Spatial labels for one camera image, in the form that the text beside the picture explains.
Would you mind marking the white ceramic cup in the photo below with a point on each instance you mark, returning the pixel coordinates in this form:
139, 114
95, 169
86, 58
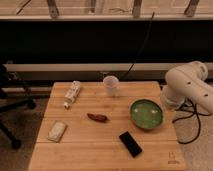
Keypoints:
110, 83

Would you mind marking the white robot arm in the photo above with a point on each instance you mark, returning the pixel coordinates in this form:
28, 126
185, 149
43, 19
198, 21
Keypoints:
187, 81

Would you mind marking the green ceramic bowl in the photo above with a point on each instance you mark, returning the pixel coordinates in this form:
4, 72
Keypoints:
146, 114

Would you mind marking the white toothpaste tube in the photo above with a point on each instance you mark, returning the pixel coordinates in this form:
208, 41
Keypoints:
72, 94

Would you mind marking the red-brown chili pepper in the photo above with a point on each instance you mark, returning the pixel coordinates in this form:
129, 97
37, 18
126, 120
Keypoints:
97, 117

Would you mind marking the black smartphone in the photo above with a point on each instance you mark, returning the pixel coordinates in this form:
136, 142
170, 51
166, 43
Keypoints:
130, 143

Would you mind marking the black office chair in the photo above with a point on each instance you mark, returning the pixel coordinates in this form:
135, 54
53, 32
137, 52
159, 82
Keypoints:
5, 76

